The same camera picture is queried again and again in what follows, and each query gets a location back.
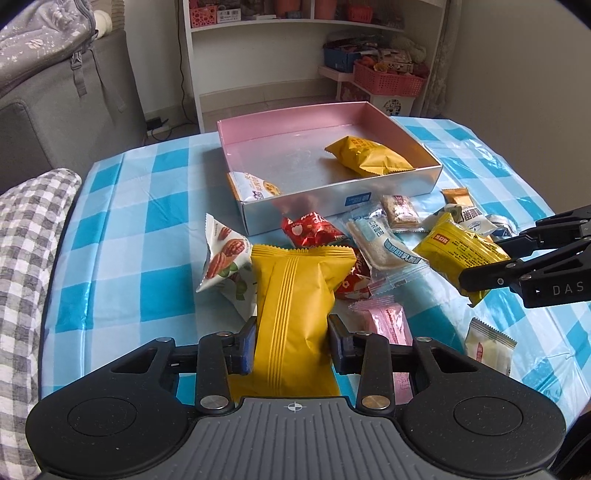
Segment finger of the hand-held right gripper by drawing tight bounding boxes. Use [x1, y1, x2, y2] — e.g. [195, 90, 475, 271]
[458, 240, 591, 296]
[493, 204, 591, 259]

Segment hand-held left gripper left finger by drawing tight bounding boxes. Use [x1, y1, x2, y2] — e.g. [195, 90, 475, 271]
[108, 316, 258, 415]

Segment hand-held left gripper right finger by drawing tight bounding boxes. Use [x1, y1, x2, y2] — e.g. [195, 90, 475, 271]
[327, 314, 481, 414]

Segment yellow red label snack packet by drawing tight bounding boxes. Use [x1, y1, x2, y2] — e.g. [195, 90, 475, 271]
[412, 213, 513, 309]

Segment ridged plain yellow snack packet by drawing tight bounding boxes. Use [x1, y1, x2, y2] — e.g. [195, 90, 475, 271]
[228, 244, 358, 400]

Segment pink snack packet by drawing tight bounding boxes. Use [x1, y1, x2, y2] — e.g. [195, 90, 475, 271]
[348, 295, 414, 407]

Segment red floral snack packet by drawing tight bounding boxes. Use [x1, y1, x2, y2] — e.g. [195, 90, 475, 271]
[335, 249, 375, 301]

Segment white walnut snack packet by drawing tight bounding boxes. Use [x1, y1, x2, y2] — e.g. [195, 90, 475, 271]
[196, 213, 259, 321]
[227, 170, 282, 202]

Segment yellow honeycomb print snack packet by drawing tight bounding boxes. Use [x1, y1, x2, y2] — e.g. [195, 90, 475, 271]
[324, 135, 415, 177]

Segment pink and silver box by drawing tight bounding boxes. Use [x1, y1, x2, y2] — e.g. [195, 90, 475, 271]
[216, 100, 445, 236]

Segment small white blue packet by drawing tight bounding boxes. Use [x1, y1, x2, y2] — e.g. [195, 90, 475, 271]
[487, 215, 520, 241]

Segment white and blue snack packet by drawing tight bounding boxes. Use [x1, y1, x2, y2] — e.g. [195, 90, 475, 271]
[422, 205, 497, 238]

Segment cream white snack packet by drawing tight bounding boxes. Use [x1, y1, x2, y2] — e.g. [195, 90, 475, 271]
[464, 318, 518, 377]

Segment small orange snack packet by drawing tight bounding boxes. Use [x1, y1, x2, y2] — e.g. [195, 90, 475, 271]
[440, 188, 481, 210]

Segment clear white bread packet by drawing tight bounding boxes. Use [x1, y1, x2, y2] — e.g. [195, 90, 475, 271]
[346, 206, 432, 296]

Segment clear cracker packet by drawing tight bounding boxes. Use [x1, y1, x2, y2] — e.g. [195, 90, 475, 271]
[381, 194, 423, 230]

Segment red apple print snack packet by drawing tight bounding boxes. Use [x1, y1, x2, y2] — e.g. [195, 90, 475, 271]
[281, 211, 349, 250]

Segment blue white checkered tablecloth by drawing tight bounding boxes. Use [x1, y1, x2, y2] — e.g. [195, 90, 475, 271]
[39, 115, 591, 444]

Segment white patterned storage box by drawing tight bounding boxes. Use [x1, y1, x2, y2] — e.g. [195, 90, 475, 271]
[337, 78, 416, 117]

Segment beige curtain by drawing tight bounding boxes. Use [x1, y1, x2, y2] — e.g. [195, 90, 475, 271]
[422, 0, 458, 118]

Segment large pink plastic basket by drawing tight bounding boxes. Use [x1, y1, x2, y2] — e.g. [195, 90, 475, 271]
[353, 62, 426, 97]

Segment white pink patterned carton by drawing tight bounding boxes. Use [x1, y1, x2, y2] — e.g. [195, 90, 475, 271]
[379, 51, 414, 73]

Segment grey checkered pillow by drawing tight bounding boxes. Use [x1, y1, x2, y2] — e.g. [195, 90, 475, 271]
[0, 168, 83, 480]

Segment blue box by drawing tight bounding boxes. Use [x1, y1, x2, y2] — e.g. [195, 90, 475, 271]
[322, 41, 365, 73]

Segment grey sofa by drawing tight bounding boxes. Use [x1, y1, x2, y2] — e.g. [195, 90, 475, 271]
[0, 30, 147, 195]

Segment white shelf unit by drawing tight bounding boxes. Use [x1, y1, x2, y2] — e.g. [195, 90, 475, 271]
[178, 0, 451, 134]

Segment small pink perforated basket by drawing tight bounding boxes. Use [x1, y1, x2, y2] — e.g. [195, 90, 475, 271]
[189, 4, 218, 26]

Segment grey patterned backpack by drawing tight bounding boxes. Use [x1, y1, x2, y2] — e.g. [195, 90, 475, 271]
[0, 0, 100, 100]

